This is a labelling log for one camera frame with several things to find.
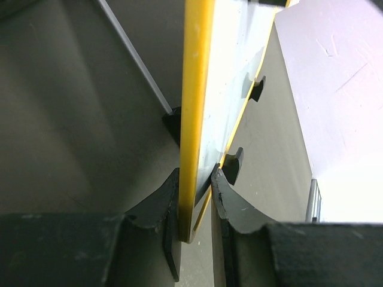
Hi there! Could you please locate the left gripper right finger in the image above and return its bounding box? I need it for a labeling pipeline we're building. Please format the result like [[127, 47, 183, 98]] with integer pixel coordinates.
[[211, 166, 382, 286]]

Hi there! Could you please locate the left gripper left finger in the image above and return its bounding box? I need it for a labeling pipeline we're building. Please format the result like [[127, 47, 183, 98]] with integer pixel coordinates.
[[1, 169, 181, 286]]

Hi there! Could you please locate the yellow framed whiteboard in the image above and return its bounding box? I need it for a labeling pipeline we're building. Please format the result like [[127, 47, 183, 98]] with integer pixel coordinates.
[[178, 1, 291, 243]]

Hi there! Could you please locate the right black whiteboard foot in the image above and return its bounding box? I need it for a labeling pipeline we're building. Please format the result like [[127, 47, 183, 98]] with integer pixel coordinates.
[[247, 76, 266, 102]]

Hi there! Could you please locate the aluminium front rail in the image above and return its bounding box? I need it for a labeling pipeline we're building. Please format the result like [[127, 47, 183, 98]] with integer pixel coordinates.
[[305, 179, 322, 223]]

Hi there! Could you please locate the left aluminium frame post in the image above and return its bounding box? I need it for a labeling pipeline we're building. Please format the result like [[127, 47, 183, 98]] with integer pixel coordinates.
[[98, 0, 172, 114]]

